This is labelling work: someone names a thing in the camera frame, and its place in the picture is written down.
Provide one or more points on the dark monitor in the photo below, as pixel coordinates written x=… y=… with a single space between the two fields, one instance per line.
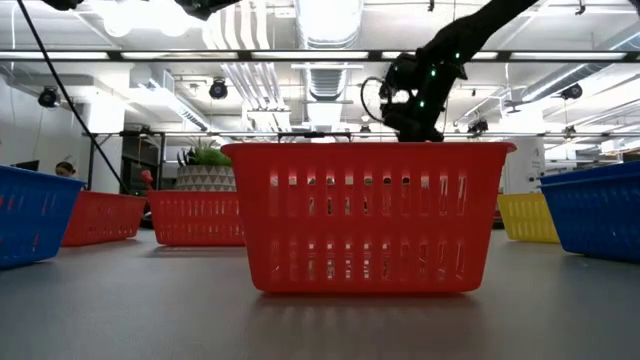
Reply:
x=25 y=165

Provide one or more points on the grey table mat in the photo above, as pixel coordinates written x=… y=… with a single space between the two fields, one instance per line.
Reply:
x=150 y=310

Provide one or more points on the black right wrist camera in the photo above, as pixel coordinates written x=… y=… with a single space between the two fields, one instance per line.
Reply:
x=400 y=75

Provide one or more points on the person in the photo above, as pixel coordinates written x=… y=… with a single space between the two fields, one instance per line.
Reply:
x=65 y=170

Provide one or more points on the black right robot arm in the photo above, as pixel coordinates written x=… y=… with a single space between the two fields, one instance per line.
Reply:
x=475 y=30

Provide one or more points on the dark storage rack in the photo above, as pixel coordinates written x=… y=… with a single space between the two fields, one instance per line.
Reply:
x=142 y=160

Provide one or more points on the green succulent in patterned pot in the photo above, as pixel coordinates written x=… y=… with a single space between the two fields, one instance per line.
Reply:
x=205 y=180

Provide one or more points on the black ceiling spotlight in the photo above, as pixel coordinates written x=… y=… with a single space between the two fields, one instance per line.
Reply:
x=571 y=91
x=478 y=126
x=218 y=89
x=48 y=97

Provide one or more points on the red plastic mesh basket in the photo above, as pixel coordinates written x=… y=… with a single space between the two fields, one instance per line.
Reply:
x=195 y=199
x=365 y=160
x=100 y=200

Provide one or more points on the yellow plastic mesh basket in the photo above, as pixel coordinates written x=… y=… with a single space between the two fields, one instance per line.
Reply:
x=525 y=200

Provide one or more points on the blue plastic mesh basket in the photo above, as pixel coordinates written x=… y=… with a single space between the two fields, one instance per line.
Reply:
x=615 y=170
x=35 y=215
x=600 y=225

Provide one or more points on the silver ventilation duct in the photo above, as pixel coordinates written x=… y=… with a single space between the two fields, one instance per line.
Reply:
x=326 y=75

